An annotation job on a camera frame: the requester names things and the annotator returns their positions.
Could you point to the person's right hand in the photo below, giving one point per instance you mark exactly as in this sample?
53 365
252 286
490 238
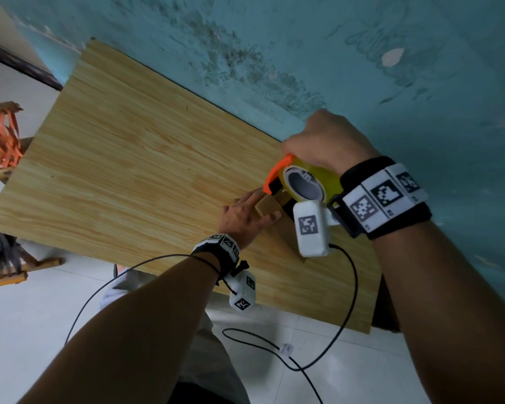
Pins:
330 140

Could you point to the person's left hand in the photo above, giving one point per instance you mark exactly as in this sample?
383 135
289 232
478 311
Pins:
240 220

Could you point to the person's left thumb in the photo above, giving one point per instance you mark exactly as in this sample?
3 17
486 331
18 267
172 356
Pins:
269 220

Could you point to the person's right fingers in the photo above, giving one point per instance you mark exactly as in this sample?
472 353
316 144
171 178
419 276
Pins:
296 143

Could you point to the small cardboard box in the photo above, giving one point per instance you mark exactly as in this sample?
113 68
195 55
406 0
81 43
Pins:
266 206

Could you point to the orange tape dispenser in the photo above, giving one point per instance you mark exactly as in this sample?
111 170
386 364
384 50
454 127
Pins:
275 174

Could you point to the person's left forearm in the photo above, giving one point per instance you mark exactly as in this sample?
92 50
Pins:
143 328

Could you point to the person's right forearm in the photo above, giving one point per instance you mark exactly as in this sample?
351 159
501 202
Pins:
450 315

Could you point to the yellow tape roll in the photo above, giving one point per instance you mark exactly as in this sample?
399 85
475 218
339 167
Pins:
326 178

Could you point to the black marker wristband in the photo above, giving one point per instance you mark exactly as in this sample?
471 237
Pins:
223 248
383 197

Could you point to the dark woven wooden chair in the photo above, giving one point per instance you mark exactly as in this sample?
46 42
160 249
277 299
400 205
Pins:
2 256

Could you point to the orange woven wooden chair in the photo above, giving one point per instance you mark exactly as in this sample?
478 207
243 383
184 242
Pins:
0 140

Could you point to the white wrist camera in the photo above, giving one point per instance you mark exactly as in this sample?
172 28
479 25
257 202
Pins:
311 231
243 292

